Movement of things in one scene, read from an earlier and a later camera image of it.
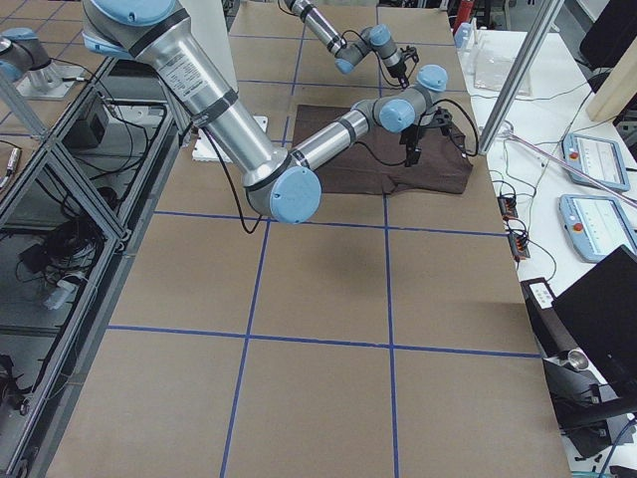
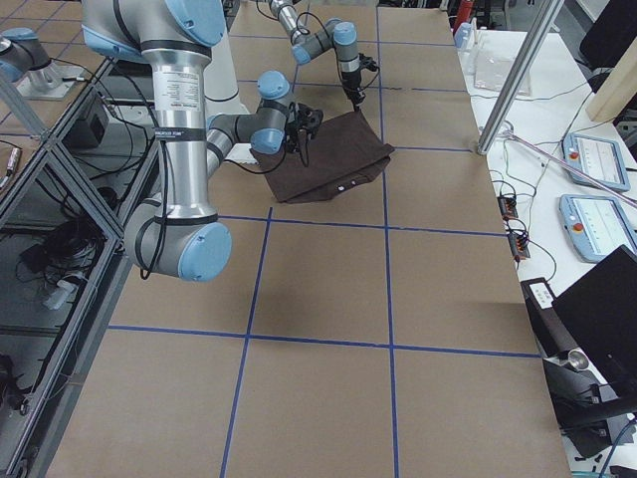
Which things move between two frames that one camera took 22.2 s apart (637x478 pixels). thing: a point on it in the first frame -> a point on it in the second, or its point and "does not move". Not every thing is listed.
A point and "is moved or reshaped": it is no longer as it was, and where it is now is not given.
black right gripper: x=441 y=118 -> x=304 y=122
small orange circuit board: x=508 y=207 does not move
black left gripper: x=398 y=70 -> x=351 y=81
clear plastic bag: x=493 y=64 does not move
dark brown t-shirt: x=379 y=161 is moved or reshaped
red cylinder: x=465 y=11 does not move
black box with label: x=553 y=334 does not move
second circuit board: x=519 y=246 does not move
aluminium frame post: x=544 y=17 does not move
